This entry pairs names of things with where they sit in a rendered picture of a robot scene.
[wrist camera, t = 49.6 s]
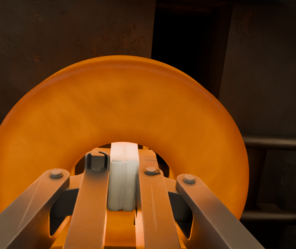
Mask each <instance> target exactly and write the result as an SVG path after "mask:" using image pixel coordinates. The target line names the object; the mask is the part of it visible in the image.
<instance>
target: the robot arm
mask: <svg viewBox="0 0 296 249"><path fill-rule="evenodd" d="M107 209H109V211H119V210H120V209H123V211H133V210H135V215H134V225H135V231H136V249H181V246H180V241H179V237H180V238H181V240H182V242H183V243H184V245H185V247H186V248H187V249H265V248H264V247H263V246H262V245H261V244H260V243H259V242H258V240H257V239H256V238H255V237H254V236H253V235H252V234H251V233H250V232H249V231H248V230H247V229H246V228H245V226H244V225H243V224H242V223H241V222H240V221H239V220H238V219H237V218H236V217H235V216H234V215H233V213H232V212H231V211H230V210H229V209H228V208H227V207H226V206H225V205H224V204H223V203H222V202H221V201H220V199H219V198H218V197H217V196H216V195H215V194H214V193H213V192H212V191H211V190H210V189H209V188H208V186H207V185H206V184H205V183H204V182H203V181H202V180H201V179H200V178H198V177H197V176H194V175H192V174H181V175H179V176H178V177H177V179H176V180H172V179H169V178H166V177H164V175H163V172H162V171H161V170H160V169H159V166H158V162H157V158H156V154H155V153H154V152H153V151H152V150H143V149H138V145H137V144H135V143H129V142H115V143H112V144H111V149H109V148H95V149H93V150H92V151H90V152H87V153H86V154H85V169H84V172H83V173H82V174H79V175H75V176H70V174H69V172H68V171H67V170H64V169H58V168H56V169H51V170H47V171H46V172H44V173H43V174H42V175H41V176H40V177H39V178H38V179H37V180H36V181H35V182H34V183H32V184H31V185H30V186H29V187H28V188H27V189H26V190H25V191H24V192H23V193H22V194H21V195H20V196H18V197H17V198H16V199H15V200H14V201H13V202H12V203H11V204H10V205H9V206H8V207H7V208H5V209H4V210H3V211H2V212H1V213H0V249H50V248H51V246H52V245H53V243H54V242H55V240H56V239H57V237H58V236H59V234H60V233H61V231H62V230H63V228H64V227H65V225H66V224H67V223H68V221H69V218H70V215H72V219H71V222H70V226H69V230H68V234H67V238H66V241H65V245H64V249H104V244H105V232H106V220H107ZM178 235H179V237H178Z"/></svg>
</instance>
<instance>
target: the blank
mask: <svg viewBox="0 0 296 249"><path fill-rule="evenodd" d="M115 142H129V143H135V144H139V145H142V146H145V147H147V148H149V149H151V150H153V151H154V152H156V153H157V154H158V155H159V156H161V157H162V158H163V159H164V160H165V162H166V163H167V164H168V166H169V179H172V180H176V179H177V177H178V176H179V175H181V174H192V175H194V176H197V177H198V178H200V179H201V180H202V181H203V182H204V183H205V184H206V185H207V186H208V188H209V189H210V190H211V191H212V192H213V193H214V194H215V195H216V196H217V197H218V198H219V199H220V201H221V202H222V203H223V204H224V205H225V206H226V207H227V208H228V209H229V210H230V211H231V212H232V213H233V215H234V216H235V217H236V218H237V219H238V220H240V218H241V215H242V213H243V210H244V207H245V203H246V199H247V195H248V188H249V162H248V156H247V151H246V148H245V144H244V141H243V138H242V136H241V134H240V131H239V129H238V127H237V125H236V124H235V122H234V120H233V119H232V117H231V116H230V114H229V113H228V111H227V110H226V109H225V108H224V106H223V105H222V104H221V103H220V102H219V101H218V100H217V99H216V98H215V97H214V96H213V95H212V94H211V93H210V92H209V91H207V90H206V89H205V88H204V87H203V86H201V85H200V84H199V83H198V82H197V81H195V80H194V79H193V78H191V77H190V76H189V75H187V74H185V73H184V72H182V71H180V70H179V69H177V68H175V67H173V66H170V65H168V64H165V63H163V62H160V61H157V60H153V59H149V58H144V57H139V56H129V55H111V56H101V57H95V58H91V59H87V60H84V61H81V62H78V63H75V64H72V65H70V66H68V67H66V68H63V69H62V70H60V71H58V72H56V73H54V74H53V75H51V76H50V77H48V78H47V79H46V80H44V81H43V82H41V83H40V84H38V85H37V86H36V87H34V88H33V89H32V90H30V91H29V92H28V93H27V94H25V95H24V96H23V97H22V98H21V99H20V100H19V101H18V102H17V103H16V104H15V106H14V107H13V108H12V109H11V110H10V112H9V113H8V114H7V116H6V117H5V119H4V120H3V122H2V123H1V125H0V213H1V212H2V211H3V210H4V209H5V208H7V207H8V206H9V205H10V204H11V203H12V202H13V201H14V200H15V199H16V198H17V197H18V196H20V195H21V194H22V193H23V192H24V191H25V190H26V189H27V188H28V187H29V186H30V185H31V184H32V183H34V182H35V181H36V180H37V179H38V178H39V177H40V176H41V175H42V174H43V173H44V172H46V171H47V170H51V169H56V168H58V169H64V170H67V171H68V172H69V174H70V176H75V165H76V164H77V163H78V161H79V160H80V159H81V158H82V157H83V156H84V155H85V154H86V153H87V152H90V151H91V150H93V149H95V148H97V147H99V146H102V145H105V144H109V143H115ZM134 215H135V210H133V211H109V210H107V220H106V232H105V244H104V245H105V246H136V231H135V225H134Z"/></svg>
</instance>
